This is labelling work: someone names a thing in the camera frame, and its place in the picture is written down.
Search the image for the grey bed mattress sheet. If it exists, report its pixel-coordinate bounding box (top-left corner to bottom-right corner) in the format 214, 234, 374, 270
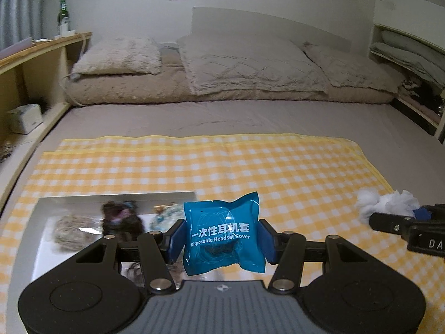
0, 99, 445, 334

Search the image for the wooden bedside shelf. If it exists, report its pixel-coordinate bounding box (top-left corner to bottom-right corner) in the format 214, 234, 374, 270
1, 32, 93, 207

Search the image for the beige quilted pillow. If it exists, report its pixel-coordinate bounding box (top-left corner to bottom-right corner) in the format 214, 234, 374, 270
177, 33, 328, 96
302, 43, 397, 94

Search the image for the white right side shelf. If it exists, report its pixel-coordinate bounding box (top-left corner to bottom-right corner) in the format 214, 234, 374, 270
368, 0, 444, 141

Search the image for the green glass bottle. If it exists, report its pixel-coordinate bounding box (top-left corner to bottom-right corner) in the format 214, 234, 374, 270
57, 0, 70, 28

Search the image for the light blue floral silk pouch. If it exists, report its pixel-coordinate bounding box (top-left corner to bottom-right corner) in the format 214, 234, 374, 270
149, 203, 185, 232

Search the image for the lavender flat book on shelf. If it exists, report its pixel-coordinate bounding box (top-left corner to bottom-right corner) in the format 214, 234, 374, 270
0, 37, 33, 60

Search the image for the fluffy beige left pillow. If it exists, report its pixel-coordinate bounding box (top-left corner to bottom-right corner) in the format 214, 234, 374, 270
72, 37, 162, 75

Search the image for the bag of beige rubber bands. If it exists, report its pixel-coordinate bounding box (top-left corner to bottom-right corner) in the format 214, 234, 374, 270
52, 214, 103, 251

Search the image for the beige quilted right pillow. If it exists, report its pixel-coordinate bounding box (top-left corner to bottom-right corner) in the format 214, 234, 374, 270
302, 43, 397, 94

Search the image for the beige quilted middle pillow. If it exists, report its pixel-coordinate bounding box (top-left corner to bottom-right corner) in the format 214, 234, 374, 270
177, 33, 328, 96

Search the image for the white cotton wad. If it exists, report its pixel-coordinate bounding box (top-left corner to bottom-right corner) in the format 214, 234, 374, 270
355, 189, 420, 225

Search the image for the tan rolled quilt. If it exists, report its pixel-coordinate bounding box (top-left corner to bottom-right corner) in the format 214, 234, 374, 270
65, 48, 394, 105

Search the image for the folded grey bedding on shelf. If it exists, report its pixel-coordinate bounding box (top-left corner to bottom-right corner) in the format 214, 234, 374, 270
370, 30, 444, 88

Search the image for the grey curtain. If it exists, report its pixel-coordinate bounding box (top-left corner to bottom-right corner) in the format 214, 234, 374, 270
1, 0, 43, 50

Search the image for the dark crocheted yarn item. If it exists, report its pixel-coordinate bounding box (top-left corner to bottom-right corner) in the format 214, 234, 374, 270
101, 201, 145, 242

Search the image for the white shallow cardboard box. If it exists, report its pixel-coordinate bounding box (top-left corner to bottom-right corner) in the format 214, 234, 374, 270
30, 190, 199, 284

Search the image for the blue headset cover packet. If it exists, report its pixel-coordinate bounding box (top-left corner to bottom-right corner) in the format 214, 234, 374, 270
183, 191, 266, 276

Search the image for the coiled rope on shelf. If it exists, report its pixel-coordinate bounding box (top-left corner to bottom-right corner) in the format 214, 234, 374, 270
0, 140, 15, 162

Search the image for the white charging cable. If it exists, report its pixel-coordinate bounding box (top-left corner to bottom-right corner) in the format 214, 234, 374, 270
60, 32, 88, 107

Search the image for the white tissue box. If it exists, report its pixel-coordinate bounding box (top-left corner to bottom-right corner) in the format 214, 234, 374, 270
7, 103, 43, 134

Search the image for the yellow checkered cloth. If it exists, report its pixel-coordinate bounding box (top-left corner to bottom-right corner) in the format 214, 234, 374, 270
1, 134, 444, 333

